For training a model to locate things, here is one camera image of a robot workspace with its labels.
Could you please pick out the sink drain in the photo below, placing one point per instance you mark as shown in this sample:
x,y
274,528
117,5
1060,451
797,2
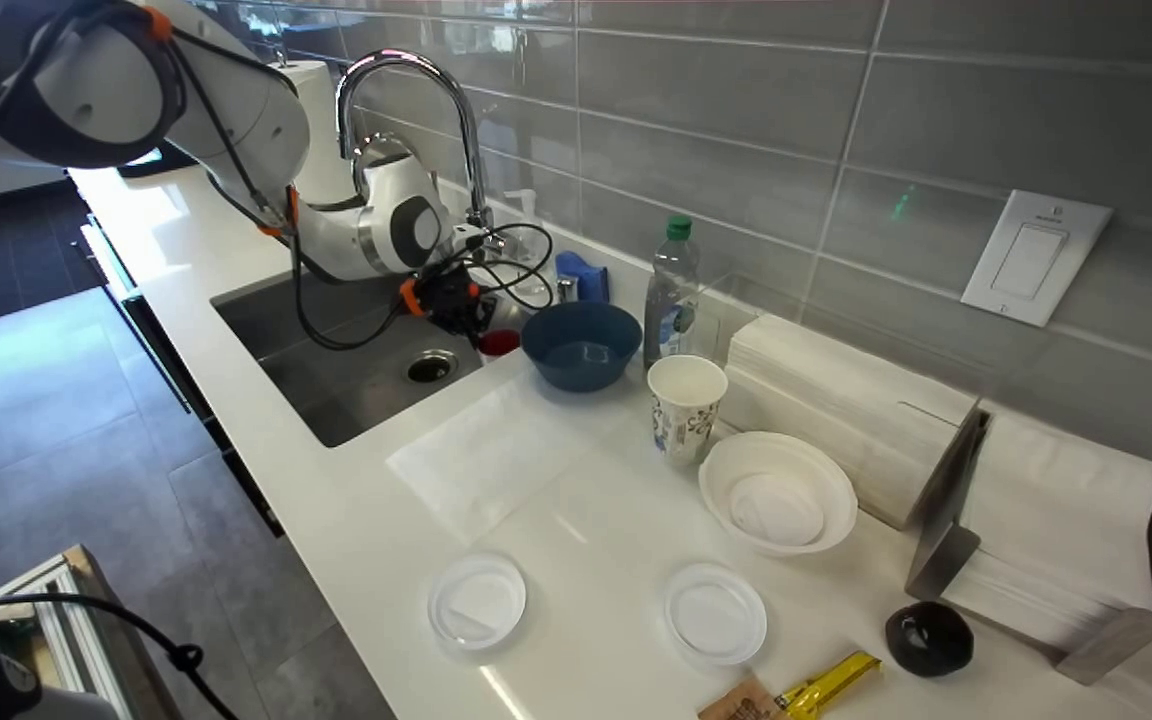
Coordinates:
x,y
431,369

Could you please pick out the stainless steel sink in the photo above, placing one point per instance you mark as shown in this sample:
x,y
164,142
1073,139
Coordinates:
x,y
339,353

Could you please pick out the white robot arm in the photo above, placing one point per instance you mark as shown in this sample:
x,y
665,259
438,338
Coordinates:
x,y
104,82

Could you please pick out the patterned paper cup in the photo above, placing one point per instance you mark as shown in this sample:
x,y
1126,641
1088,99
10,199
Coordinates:
x,y
685,397

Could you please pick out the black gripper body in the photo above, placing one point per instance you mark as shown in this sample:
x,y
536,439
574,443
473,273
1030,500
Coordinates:
x,y
448,296

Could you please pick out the white wall outlet plate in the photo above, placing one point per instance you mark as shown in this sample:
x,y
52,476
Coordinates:
x,y
1033,255

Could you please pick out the clear plastic bottle green cap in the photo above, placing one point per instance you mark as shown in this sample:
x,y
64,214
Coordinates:
x,y
671,306

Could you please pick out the blue bowl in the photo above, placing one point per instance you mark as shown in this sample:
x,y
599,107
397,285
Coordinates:
x,y
583,347

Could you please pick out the white paper towel sheet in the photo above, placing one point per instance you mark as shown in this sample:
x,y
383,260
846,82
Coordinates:
x,y
478,467

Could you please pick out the white plastic lid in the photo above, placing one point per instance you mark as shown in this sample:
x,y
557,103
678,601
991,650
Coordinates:
x,y
714,617
478,606

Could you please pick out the brown packet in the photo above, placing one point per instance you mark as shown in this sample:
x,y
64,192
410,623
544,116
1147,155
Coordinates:
x,y
743,701

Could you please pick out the white paper bowl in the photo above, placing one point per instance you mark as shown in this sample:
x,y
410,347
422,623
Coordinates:
x,y
778,492

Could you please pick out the white and red cup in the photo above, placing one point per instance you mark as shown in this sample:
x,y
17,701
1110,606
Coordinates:
x,y
496,343

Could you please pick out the metal napkin holder with napkins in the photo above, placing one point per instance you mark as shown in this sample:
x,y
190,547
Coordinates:
x,y
1044,537

